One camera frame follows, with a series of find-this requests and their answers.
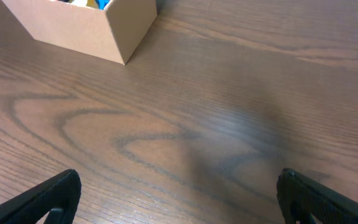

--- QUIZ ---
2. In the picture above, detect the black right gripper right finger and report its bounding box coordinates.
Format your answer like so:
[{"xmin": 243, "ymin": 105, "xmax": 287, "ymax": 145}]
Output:
[{"xmin": 277, "ymin": 168, "xmax": 358, "ymax": 224}]

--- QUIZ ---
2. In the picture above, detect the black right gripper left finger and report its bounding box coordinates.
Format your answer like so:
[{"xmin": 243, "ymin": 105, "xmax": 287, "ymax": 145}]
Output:
[{"xmin": 0, "ymin": 169, "xmax": 81, "ymax": 224}]

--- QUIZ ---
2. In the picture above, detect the cardboard box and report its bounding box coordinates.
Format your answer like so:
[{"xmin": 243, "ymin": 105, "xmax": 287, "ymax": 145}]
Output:
[{"xmin": 3, "ymin": 0, "xmax": 157, "ymax": 65}]

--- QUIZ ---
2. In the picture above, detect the yellow tape roll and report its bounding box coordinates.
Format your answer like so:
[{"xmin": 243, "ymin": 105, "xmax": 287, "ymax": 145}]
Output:
[{"xmin": 68, "ymin": 0, "xmax": 99, "ymax": 9}]

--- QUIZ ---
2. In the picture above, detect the blue whiteboard duster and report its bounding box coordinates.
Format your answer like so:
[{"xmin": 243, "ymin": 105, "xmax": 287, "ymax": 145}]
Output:
[{"xmin": 95, "ymin": 0, "xmax": 110, "ymax": 10}]

